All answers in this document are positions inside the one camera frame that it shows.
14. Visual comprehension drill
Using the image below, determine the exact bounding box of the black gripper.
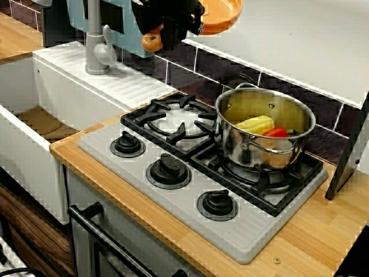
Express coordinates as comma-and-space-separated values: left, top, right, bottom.
131, 0, 205, 50

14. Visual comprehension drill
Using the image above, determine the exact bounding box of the orange plastic pan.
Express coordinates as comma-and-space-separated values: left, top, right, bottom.
141, 0, 243, 52

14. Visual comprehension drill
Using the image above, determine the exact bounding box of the yellow toy corn cob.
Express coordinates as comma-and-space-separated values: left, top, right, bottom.
234, 114, 275, 136

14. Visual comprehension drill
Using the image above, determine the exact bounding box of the teal box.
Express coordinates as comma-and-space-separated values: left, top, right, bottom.
66, 0, 153, 58

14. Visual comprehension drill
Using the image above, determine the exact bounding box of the white backsplash shelf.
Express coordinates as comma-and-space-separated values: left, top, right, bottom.
172, 0, 369, 110

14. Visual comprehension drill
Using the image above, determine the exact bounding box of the grey toy faucet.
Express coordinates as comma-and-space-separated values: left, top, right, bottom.
84, 0, 118, 76

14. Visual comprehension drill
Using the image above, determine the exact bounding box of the black burner grate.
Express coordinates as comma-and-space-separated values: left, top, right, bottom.
189, 143, 325, 219
120, 92, 223, 158

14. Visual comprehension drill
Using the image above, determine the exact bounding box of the black stove knob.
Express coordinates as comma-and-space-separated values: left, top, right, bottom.
109, 130, 146, 159
196, 189, 239, 222
145, 152, 193, 190

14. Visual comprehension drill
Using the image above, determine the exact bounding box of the red toy pepper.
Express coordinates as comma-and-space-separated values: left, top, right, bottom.
262, 126, 289, 138

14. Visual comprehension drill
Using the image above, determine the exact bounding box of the stainless steel pot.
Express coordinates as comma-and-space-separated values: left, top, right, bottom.
214, 83, 317, 174

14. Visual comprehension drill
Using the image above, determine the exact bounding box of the small wooden counter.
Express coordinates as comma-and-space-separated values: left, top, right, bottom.
0, 11, 46, 63

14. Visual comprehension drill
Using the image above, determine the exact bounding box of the white oven door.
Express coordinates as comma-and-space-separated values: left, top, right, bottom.
67, 170, 202, 277

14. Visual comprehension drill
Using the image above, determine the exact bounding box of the white sink basin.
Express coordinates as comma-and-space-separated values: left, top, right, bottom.
0, 40, 178, 226

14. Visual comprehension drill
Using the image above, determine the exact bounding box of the black hood side panel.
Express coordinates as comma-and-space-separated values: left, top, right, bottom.
325, 92, 369, 201

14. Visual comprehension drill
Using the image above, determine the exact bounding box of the grey stove top panel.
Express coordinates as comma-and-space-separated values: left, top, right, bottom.
77, 92, 329, 265

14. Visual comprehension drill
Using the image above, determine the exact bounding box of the wooden countertop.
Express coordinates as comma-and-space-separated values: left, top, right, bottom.
48, 89, 369, 277

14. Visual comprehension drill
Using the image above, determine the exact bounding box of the brown wood grain table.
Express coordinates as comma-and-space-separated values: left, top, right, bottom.
0, 184, 76, 277

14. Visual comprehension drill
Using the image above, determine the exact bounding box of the black oven door handle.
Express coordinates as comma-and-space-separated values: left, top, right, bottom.
67, 201, 188, 277

